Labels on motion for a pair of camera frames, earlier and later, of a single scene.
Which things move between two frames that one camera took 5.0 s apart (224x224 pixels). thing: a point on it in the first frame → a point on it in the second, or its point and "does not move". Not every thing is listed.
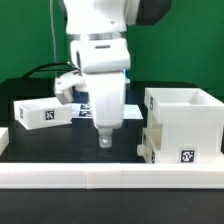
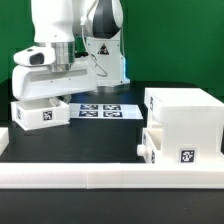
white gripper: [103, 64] → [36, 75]
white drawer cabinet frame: [192, 125] does not move
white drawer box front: [151, 145] does not move
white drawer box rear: [42, 112] does not move
